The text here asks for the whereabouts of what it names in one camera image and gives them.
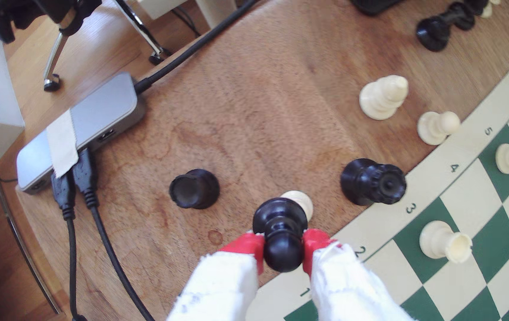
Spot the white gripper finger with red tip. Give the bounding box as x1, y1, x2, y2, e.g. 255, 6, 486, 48
304, 229, 416, 321
167, 232, 265, 321

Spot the black chess pawn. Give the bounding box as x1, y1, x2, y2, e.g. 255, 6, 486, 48
252, 197, 310, 273
168, 169, 220, 210

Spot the white chess piece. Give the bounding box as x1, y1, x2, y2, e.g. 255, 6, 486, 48
481, 0, 501, 18
280, 190, 314, 222

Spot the white chess rook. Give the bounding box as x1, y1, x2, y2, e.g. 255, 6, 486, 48
419, 220, 474, 264

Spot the black crowned chess piece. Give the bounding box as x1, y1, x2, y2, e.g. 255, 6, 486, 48
340, 158, 408, 207

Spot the green white chess mat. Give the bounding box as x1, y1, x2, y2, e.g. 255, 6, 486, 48
246, 33, 509, 321

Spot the white chess bishop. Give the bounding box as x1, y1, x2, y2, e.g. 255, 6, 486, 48
358, 74, 409, 121

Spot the grey USB hub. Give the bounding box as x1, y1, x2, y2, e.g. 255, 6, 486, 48
16, 72, 147, 194

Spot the beige masking tape strip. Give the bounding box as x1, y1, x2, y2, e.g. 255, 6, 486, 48
46, 110, 79, 179

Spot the dark navy cloth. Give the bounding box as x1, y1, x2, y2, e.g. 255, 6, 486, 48
350, 0, 404, 17

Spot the office chair base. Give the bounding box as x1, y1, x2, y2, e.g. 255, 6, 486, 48
0, 0, 170, 93

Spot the black USB cable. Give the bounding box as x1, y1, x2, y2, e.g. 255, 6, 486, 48
50, 171, 88, 321
73, 148, 156, 321

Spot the thick black hub cable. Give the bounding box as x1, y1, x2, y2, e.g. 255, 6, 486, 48
133, 0, 262, 95

